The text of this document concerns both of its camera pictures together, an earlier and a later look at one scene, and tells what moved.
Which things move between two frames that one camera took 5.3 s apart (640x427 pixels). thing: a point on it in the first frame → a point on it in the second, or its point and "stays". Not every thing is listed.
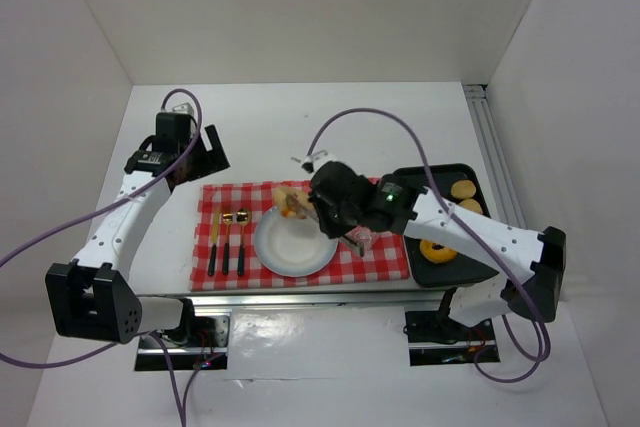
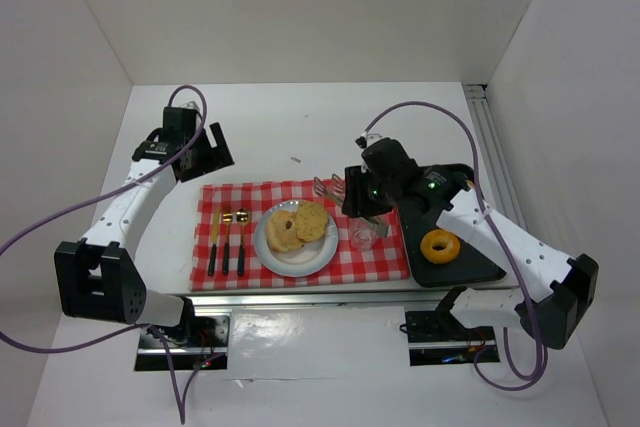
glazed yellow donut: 436,255 stays
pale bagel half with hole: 293,202 → 282,231
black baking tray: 464,269 stays
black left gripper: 201,156 stays
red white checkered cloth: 223,254 stays
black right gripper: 323,217 → 357,192
